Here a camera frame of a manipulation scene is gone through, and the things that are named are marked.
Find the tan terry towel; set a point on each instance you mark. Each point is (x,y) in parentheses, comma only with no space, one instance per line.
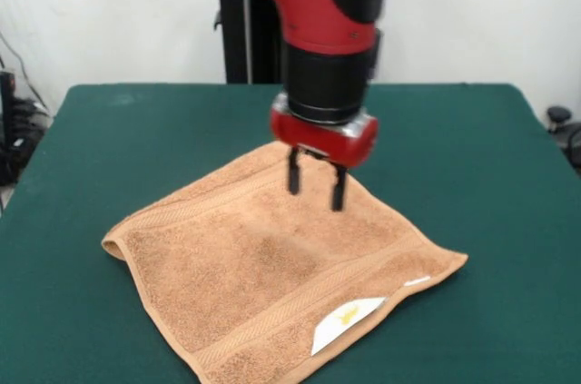
(227,266)

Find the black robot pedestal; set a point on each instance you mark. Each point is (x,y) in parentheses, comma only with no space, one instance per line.
(236,39)

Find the black office chair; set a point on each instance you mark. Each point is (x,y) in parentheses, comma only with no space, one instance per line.
(567,130)

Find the black equipment box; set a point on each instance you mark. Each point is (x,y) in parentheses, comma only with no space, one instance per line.
(6,107)

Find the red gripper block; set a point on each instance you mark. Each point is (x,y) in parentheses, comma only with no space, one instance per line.
(327,141)

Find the dark green table cloth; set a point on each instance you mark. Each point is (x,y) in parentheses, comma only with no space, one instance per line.
(68,311)

